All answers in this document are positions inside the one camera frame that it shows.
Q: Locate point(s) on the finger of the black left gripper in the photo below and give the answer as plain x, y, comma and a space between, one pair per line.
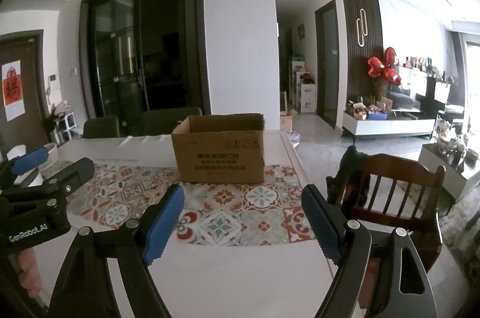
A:
10, 180
57, 187

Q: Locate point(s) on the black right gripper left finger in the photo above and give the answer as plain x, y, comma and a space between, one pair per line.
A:
84, 285

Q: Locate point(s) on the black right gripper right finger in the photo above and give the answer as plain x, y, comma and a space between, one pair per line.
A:
401, 288

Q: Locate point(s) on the white round bowl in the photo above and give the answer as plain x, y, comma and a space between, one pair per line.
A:
24, 161

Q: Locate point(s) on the wooden dining chair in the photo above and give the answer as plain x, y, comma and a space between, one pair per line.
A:
402, 193

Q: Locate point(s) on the dark upholstered chair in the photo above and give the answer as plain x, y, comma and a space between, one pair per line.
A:
164, 121
102, 127

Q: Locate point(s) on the red paper door poster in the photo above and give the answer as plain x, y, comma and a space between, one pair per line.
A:
12, 90

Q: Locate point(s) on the dark jacket on chair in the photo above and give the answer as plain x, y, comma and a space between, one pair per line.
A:
349, 172

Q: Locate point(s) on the patterned tile table mat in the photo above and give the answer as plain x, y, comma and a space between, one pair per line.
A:
232, 215

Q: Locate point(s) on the white tv cabinet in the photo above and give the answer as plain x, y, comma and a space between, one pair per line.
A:
389, 128

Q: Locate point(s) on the dark glass sliding door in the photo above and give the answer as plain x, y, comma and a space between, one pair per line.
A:
138, 56

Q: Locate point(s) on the brown cardboard box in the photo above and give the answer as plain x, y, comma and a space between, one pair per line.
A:
220, 149

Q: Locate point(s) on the white storage shelf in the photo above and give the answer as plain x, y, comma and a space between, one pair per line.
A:
302, 87

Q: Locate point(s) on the red bow balloon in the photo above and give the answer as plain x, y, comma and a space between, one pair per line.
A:
378, 68

